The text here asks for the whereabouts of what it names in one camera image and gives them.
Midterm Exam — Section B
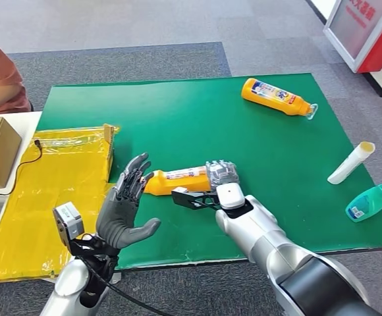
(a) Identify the yellow plastic sheet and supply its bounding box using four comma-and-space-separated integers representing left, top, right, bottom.
0, 126, 121, 284

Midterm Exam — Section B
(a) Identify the teal plastic bottle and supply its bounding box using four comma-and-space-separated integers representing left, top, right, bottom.
345, 183, 382, 223

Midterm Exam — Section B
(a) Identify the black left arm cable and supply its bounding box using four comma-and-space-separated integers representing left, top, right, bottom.
79, 257, 175, 316

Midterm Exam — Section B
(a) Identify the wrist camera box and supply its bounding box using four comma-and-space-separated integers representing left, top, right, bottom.
52, 201, 85, 254
216, 183, 245, 211

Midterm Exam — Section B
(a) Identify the orange bottle with blue label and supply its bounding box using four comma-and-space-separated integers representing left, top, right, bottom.
241, 77, 319, 120

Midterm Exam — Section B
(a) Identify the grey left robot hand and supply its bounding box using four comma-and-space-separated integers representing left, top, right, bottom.
95, 152, 162, 250

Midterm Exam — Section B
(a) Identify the thin black cable with plug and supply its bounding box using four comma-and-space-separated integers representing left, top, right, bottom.
0, 139, 43, 197

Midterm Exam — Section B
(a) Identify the white tube with yellow cap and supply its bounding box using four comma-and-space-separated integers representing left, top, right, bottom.
328, 141, 376, 186

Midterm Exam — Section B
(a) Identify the orange bottle with clear cap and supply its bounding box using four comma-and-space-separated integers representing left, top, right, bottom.
143, 165, 212, 197

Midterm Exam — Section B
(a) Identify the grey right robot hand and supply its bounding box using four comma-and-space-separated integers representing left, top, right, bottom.
205, 160, 240, 192

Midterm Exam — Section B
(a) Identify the black right camera bracket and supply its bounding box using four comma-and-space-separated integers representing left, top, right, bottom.
171, 186, 221, 211

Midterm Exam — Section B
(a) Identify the green table mat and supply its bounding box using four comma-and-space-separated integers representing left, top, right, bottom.
36, 72, 382, 271

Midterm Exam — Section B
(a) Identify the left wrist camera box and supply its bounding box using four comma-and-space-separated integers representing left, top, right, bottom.
52, 201, 85, 254

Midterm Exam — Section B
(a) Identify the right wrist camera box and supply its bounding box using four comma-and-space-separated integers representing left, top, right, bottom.
216, 183, 245, 211

